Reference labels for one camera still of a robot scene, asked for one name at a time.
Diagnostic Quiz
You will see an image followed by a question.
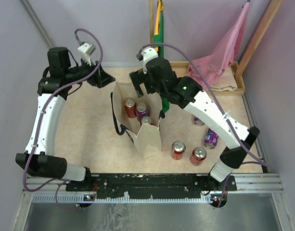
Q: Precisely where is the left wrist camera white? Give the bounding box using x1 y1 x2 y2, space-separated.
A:
77 42 96 66

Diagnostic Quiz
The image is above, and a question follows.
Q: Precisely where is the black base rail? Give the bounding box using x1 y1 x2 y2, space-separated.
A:
66 173 237 200

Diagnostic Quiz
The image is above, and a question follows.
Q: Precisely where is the pink hanging cloth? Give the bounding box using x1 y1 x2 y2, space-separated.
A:
187 2 250 89

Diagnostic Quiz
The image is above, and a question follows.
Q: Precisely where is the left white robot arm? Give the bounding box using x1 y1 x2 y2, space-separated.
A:
15 43 115 191

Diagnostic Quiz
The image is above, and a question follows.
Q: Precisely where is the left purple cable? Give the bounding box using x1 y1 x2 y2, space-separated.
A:
22 28 104 212

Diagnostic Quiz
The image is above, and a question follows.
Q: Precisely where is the purple cable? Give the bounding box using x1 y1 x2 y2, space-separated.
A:
137 43 270 209
22 28 104 212

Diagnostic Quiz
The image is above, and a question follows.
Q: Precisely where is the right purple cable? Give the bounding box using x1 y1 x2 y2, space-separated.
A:
137 43 270 209

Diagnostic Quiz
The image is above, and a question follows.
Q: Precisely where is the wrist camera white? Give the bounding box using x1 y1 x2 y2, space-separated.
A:
136 47 158 74
77 42 96 66

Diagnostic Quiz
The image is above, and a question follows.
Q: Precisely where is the beige folded cloth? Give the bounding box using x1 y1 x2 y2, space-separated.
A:
206 66 238 91

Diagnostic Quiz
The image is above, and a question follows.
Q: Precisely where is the purple soda can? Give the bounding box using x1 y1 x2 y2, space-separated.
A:
193 117 205 126
136 103 149 122
204 128 219 149

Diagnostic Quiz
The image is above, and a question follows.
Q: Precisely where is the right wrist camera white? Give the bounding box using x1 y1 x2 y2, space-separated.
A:
136 47 158 74

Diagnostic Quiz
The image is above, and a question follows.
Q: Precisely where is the red soda can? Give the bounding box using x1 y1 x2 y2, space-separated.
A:
124 98 136 118
190 147 207 166
140 116 153 125
171 141 186 160

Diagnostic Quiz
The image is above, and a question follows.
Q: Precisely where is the wooden tray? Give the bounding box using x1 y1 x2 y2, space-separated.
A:
170 61 245 96

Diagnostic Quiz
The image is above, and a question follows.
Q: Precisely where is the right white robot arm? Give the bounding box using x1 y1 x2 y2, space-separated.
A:
129 57 260 191

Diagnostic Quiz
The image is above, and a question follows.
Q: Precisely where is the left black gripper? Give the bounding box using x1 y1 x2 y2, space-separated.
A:
66 54 116 89

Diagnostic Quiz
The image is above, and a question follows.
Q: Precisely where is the green hanging shirt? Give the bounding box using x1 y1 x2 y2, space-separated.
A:
153 0 171 114

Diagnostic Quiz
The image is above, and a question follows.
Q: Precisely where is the cream canvas tote bag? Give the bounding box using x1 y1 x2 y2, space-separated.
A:
111 82 165 158

